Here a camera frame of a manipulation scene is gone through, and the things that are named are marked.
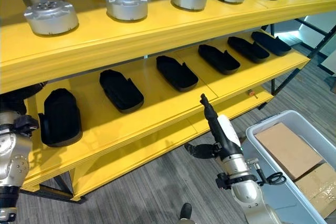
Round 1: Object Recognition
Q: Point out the brown cardboard box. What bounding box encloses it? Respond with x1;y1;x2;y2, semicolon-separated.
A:
254;122;324;180

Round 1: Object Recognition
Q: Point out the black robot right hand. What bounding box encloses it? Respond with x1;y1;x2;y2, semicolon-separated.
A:
184;93;243;161

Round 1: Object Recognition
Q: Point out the black sole-shaped part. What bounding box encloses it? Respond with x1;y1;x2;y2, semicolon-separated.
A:
197;44;241;76
38;88;83;148
227;36;270;64
250;30;292;57
155;55;200;93
99;69;145;114

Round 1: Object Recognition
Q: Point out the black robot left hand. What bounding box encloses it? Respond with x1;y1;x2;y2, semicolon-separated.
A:
0;81;48;116

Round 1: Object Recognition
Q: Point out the grey plastic box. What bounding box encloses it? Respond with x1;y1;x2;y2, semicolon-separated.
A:
240;110;336;224

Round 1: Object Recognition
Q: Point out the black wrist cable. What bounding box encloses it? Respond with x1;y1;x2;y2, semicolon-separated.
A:
256;163;287;186

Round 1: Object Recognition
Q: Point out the taped cardboard box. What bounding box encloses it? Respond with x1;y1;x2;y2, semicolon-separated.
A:
293;162;336;220

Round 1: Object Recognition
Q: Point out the yellow shelf unit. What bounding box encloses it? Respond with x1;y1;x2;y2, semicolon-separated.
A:
0;0;336;201

